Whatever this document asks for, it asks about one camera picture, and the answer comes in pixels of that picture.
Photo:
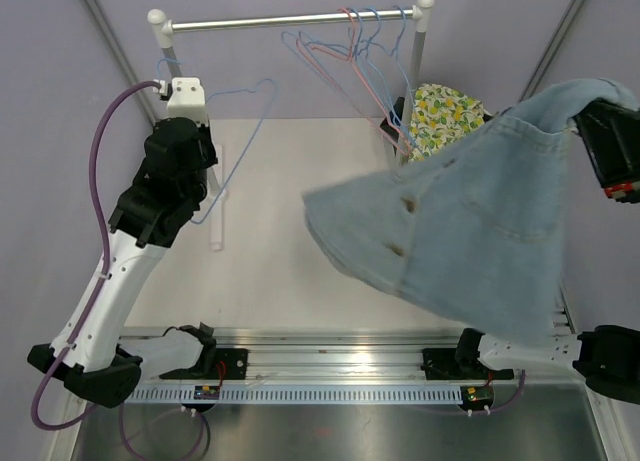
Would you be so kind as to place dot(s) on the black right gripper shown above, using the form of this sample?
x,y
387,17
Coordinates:
x,y
611,134

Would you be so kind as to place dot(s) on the light blue denim skirt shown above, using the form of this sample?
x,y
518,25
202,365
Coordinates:
x,y
475,232

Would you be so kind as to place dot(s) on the lemon print skirt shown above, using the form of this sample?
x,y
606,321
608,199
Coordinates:
x,y
441,116

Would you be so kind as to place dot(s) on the pink wire hanger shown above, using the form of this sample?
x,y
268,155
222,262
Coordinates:
x,y
313,51

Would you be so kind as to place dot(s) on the dark green dotted skirt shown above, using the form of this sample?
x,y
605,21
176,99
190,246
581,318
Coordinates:
x,y
391,127

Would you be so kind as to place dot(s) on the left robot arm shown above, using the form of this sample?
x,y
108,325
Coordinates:
x,y
89,355

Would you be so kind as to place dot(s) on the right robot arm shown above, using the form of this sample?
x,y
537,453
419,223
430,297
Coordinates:
x,y
607,357

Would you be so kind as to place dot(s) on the white perforated plastic basket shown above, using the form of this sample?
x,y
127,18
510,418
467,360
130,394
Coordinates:
x,y
487,116

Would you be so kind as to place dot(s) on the metal clothes rack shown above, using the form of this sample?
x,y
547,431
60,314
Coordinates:
x,y
165,29

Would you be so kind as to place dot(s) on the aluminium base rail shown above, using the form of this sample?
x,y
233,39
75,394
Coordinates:
x,y
293,371

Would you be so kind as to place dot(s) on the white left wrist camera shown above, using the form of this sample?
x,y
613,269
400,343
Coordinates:
x,y
185,98

